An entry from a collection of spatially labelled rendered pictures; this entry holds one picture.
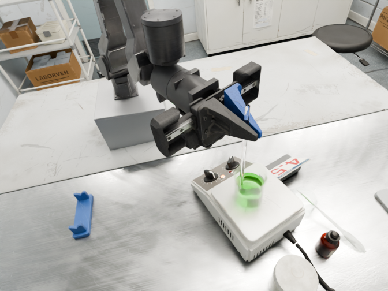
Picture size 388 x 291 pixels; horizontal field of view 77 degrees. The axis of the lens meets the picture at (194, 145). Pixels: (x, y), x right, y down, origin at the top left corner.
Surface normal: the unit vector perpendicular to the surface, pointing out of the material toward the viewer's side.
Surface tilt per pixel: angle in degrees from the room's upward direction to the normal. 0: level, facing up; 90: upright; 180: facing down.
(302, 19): 90
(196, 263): 0
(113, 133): 90
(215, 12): 90
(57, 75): 91
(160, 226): 0
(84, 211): 0
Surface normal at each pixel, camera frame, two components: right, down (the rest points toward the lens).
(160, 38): -0.07, 0.71
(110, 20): 0.59, 0.65
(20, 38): 0.33, 0.67
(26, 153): -0.11, -0.68
